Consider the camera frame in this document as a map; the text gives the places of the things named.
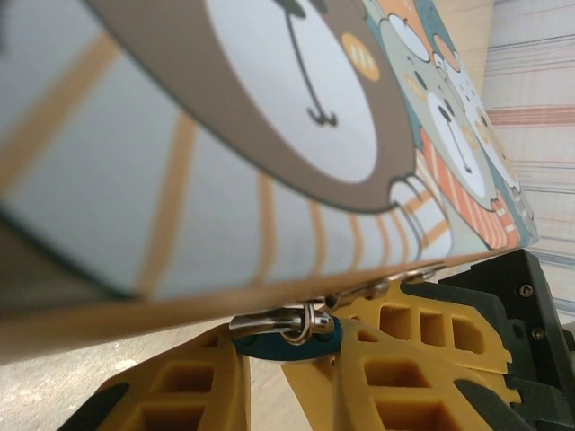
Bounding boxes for bear print LOVE box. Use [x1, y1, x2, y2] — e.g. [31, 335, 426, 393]
[0, 0, 539, 367]

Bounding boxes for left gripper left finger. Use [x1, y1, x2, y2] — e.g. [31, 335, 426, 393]
[62, 331, 253, 431]

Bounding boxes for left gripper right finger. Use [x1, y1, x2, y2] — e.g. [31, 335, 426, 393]
[280, 319, 536, 431]

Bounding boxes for small teal padlock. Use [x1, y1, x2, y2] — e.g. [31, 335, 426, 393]
[228, 303, 346, 364]

